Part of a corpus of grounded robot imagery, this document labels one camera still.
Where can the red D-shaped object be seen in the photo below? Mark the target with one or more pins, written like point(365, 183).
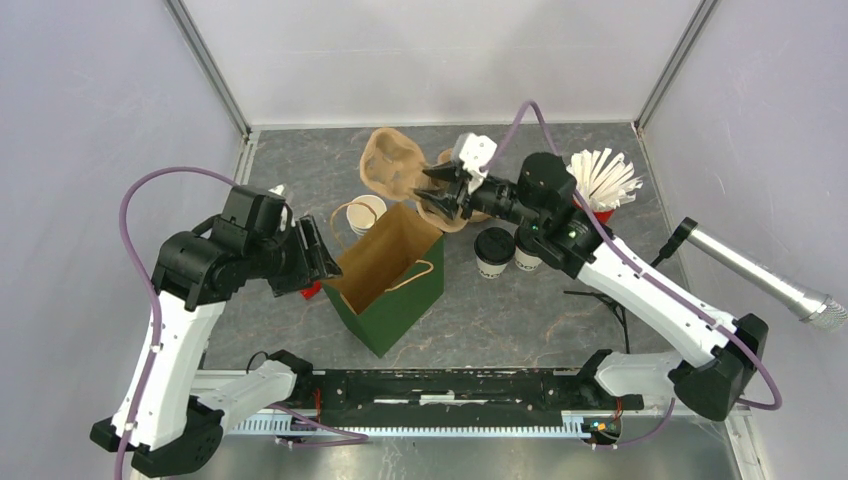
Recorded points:
point(311, 291)

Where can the single cardboard cup carrier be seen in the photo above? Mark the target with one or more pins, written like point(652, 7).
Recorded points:
point(392, 165)

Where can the stack of cardboard cup carriers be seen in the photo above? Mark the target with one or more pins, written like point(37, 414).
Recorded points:
point(477, 216)

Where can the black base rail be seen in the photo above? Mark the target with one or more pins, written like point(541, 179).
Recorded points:
point(488, 397)

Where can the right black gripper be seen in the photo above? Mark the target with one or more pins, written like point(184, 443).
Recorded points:
point(451, 196)

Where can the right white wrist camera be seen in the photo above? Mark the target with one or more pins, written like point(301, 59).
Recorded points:
point(473, 153)

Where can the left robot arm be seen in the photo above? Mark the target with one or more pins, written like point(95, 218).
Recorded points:
point(164, 427)

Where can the silver microphone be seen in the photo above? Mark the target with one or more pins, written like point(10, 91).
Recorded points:
point(810, 306)

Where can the single white paper cup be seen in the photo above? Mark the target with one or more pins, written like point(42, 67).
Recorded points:
point(526, 260)

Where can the green paper bag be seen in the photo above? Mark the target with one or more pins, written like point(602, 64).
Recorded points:
point(390, 278)

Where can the red cup holder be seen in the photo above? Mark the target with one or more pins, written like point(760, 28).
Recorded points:
point(603, 216)

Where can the stack of white paper cups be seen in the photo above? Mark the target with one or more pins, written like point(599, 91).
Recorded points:
point(363, 212)

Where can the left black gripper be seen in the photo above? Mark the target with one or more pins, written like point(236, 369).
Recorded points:
point(314, 261)

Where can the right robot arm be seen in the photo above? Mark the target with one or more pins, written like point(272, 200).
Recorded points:
point(715, 354)

